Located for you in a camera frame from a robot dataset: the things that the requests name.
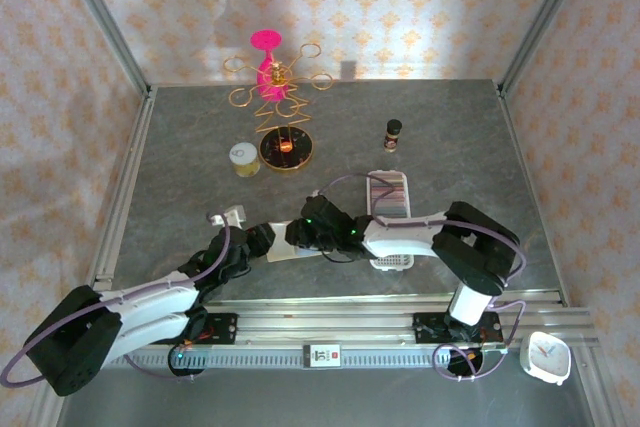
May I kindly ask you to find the beige card holder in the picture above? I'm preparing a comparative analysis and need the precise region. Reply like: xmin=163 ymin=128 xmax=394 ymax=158
xmin=266 ymin=234 xmax=324 ymax=264

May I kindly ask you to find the stack of colourful credit cards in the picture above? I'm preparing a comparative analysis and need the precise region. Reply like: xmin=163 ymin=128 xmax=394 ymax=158
xmin=369 ymin=174 xmax=409 ymax=218

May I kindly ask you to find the white plastic basket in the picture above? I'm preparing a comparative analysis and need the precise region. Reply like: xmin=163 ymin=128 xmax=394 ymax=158
xmin=366 ymin=170 xmax=415 ymax=273

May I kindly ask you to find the yellow tin can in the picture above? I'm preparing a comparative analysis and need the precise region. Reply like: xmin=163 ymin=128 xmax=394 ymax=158
xmin=228 ymin=142 xmax=261 ymax=178

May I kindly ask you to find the small black-capped spice bottle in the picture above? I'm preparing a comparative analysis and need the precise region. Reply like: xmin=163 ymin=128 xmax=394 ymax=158
xmin=383 ymin=119 xmax=404 ymax=153

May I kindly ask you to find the white number label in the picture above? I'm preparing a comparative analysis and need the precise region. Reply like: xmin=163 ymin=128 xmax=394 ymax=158
xmin=302 ymin=342 xmax=343 ymax=371

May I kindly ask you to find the pink wine glass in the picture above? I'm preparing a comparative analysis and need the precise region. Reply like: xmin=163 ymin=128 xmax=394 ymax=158
xmin=249 ymin=29 xmax=290 ymax=102

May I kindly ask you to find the white square clock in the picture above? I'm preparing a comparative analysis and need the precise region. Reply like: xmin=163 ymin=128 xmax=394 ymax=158
xmin=518 ymin=330 xmax=573 ymax=387

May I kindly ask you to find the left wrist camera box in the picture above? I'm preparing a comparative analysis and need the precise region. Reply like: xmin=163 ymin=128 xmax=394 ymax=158
xmin=207 ymin=203 xmax=248 ymax=228

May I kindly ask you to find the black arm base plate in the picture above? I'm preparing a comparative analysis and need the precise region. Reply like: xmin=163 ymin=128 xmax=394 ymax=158
xmin=411 ymin=311 xmax=504 ymax=347
xmin=169 ymin=312 xmax=239 ymax=347

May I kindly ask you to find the gold wire glass rack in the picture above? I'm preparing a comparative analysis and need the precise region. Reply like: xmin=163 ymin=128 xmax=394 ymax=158
xmin=223 ymin=41 xmax=334 ymax=173

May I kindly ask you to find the aluminium mounting rail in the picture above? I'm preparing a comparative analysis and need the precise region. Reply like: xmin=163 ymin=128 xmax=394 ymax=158
xmin=94 ymin=296 xmax=599 ymax=349

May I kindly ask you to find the grey slotted cable duct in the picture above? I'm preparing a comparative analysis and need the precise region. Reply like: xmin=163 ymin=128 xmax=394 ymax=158
xmin=107 ymin=349 xmax=511 ymax=369

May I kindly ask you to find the black round cable port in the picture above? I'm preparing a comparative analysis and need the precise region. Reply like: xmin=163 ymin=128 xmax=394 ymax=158
xmin=168 ymin=345 xmax=207 ymax=378

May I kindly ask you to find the aluminium side rail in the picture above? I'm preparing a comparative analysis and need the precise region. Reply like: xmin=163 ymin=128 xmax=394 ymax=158
xmin=89 ymin=89 xmax=157 ymax=288
xmin=497 ymin=86 xmax=570 ymax=306

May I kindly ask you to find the aluminium frame post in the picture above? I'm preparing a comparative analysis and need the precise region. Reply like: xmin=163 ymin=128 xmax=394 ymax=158
xmin=497 ymin=0 xmax=597 ymax=98
xmin=53 ymin=0 xmax=154 ymax=98

